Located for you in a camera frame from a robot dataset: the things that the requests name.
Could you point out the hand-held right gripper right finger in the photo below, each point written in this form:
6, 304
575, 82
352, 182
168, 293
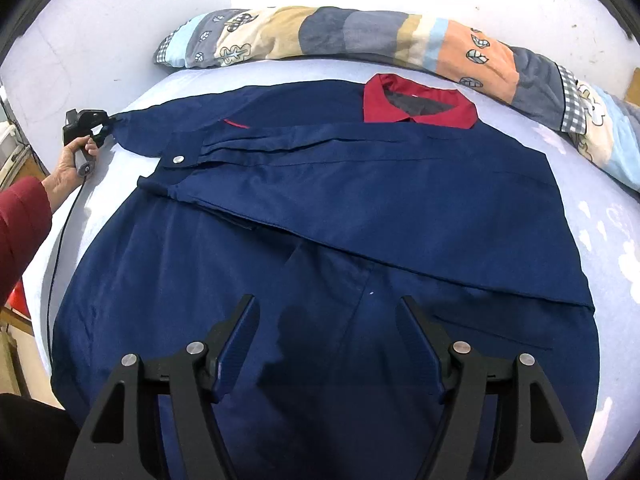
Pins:
422, 345

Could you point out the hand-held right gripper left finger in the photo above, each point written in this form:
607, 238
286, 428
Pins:
235, 345

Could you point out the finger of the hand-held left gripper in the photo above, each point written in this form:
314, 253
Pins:
104, 118
101, 137

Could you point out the navy jacket with red collar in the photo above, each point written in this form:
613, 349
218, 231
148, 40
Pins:
350, 185

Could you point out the person's left forearm red sleeve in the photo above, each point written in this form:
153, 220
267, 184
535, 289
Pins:
22, 240

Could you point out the person's left hand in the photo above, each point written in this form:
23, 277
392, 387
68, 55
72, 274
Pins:
67, 167

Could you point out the wooden furniture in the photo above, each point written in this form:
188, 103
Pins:
12, 150

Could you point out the red object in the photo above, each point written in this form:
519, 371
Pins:
16, 295

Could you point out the person's dark trousers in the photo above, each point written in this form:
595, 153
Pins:
35, 440

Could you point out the patchwork long pillow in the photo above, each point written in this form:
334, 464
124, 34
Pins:
325, 30

